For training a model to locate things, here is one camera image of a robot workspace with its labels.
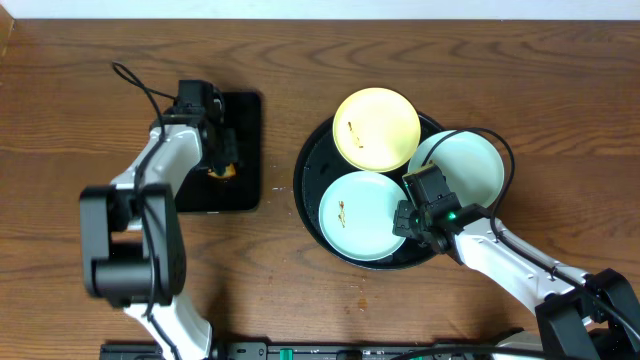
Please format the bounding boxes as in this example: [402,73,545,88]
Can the green yellow sponge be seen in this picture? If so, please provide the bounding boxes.
[207,163,236,180]

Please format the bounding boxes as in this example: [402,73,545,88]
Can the pale green plate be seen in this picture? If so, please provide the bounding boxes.
[428,132,505,208]

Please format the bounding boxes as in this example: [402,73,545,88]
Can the light blue plate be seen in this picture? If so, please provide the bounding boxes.
[318,171,406,261]

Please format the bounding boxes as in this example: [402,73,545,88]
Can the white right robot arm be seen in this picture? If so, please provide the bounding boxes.
[393,195,639,359]

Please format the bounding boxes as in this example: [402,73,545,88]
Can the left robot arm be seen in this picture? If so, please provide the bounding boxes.
[80,115,239,359]

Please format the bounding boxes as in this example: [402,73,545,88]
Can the rectangular black tray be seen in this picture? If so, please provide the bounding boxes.
[175,92,262,213]

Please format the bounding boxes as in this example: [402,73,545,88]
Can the yellow plate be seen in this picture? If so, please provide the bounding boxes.
[332,87,422,173]

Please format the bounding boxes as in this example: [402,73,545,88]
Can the left black camera cable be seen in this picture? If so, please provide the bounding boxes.
[110,61,181,360]

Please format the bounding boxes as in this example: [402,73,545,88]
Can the black camera cable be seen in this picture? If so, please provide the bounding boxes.
[110,61,181,360]
[389,127,640,360]

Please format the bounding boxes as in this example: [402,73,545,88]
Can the right black camera cable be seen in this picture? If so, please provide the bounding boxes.
[389,127,640,360]

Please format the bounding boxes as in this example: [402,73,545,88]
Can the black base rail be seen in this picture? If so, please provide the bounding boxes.
[98,341,546,360]

